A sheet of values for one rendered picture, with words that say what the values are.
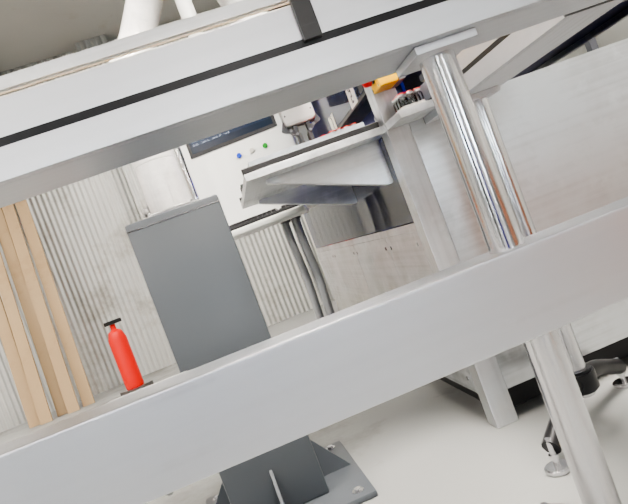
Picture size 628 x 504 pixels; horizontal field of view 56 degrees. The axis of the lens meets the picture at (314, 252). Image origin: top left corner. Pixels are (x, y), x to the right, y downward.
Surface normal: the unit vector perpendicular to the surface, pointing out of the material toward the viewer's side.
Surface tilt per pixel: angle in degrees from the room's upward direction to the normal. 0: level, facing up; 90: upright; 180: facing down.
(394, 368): 90
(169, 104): 90
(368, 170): 90
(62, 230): 90
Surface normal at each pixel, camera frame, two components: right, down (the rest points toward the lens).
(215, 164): -0.04, 0.04
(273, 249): 0.16, -0.04
